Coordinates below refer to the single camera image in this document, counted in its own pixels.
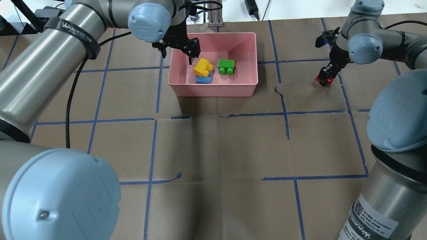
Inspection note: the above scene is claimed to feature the aluminium frame post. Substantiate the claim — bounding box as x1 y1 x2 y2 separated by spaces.
206 0 224 28

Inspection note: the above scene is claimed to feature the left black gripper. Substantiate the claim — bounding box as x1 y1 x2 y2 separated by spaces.
151 20 201 65

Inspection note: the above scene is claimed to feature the yellow toy block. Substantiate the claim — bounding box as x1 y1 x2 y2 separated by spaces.
193 58 214 77

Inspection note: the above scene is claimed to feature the black power adapter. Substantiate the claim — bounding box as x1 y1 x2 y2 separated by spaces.
244 0 260 20

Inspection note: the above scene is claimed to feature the blue toy block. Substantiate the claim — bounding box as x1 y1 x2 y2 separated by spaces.
195 74 212 84

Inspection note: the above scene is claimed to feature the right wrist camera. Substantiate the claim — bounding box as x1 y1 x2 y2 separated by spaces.
315 27 341 48

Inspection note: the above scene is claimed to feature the red toy block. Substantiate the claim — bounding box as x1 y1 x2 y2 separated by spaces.
316 75 334 86

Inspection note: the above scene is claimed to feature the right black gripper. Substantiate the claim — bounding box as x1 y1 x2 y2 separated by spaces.
319 48 351 79

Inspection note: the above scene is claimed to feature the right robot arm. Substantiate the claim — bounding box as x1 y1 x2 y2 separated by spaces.
315 0 427 240

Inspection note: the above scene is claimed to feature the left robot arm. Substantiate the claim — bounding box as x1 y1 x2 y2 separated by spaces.
1 0 199 240

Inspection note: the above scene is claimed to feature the pink plastic box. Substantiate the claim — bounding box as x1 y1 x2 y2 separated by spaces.
168 32 258 97

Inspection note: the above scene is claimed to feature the green toy block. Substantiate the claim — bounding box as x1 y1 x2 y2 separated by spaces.
218 59 235 75

